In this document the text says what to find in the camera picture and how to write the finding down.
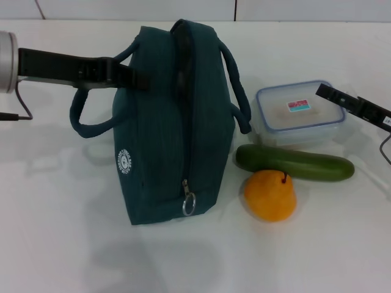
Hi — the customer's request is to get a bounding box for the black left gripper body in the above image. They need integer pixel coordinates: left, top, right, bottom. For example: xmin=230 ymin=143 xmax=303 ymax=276
xmin=17 ymin=48 xmax=114 ymax=91

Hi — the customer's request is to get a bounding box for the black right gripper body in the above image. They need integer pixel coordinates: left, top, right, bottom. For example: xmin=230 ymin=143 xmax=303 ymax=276
xmin=356 ymin=96 xmax=391 ymax=133

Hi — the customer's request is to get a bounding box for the clear blue-rimmed food container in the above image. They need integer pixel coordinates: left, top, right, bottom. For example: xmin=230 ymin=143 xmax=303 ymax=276
xmin=255 ymin=79 xmax=348 ymax=151

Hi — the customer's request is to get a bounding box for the dark teal lunch bag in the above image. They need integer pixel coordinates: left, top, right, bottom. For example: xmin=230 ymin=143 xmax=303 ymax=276
xmin=69 ymin=18 xmax=253 ymax=226

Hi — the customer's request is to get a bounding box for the green cucumber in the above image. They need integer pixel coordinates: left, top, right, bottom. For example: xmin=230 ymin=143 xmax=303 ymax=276
xmin=235 ymin=144 xmax=355 ymax=183

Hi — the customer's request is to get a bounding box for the orange pear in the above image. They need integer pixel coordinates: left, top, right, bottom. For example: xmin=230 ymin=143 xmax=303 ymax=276
xmin=243 ymin=170 xmax=298 ymax=222

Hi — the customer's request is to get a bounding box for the dark right arm cable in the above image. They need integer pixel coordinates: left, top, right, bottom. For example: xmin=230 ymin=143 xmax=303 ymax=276
xmin=379 ymin=130 xmax=391 ymax=165

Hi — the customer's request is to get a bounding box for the dark arm cable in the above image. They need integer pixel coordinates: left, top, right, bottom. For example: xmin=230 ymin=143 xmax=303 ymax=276
xmin=379 ymin=130 xmax=391 ymax=165
xmin=0 ymin=78 xmax=33 ymax=121

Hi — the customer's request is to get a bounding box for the dark left arm cable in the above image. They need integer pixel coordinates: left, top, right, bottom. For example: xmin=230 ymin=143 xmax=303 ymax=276
xmin=0 ymin=78 xmax=33 ymax=121

